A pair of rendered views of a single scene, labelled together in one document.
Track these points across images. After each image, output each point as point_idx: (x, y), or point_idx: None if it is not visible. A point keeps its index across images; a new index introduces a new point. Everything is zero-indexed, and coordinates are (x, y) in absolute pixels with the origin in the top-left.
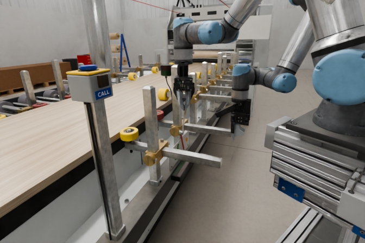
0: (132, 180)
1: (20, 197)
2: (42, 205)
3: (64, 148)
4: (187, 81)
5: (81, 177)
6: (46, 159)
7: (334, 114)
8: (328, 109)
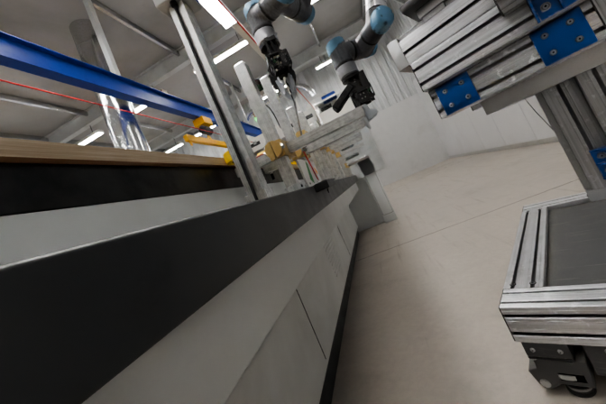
0: None
1: (105, 151)
2: (137, 192)
3: None
4: (282, 54)
5: (186, 189)
6: None
7: None
8: None
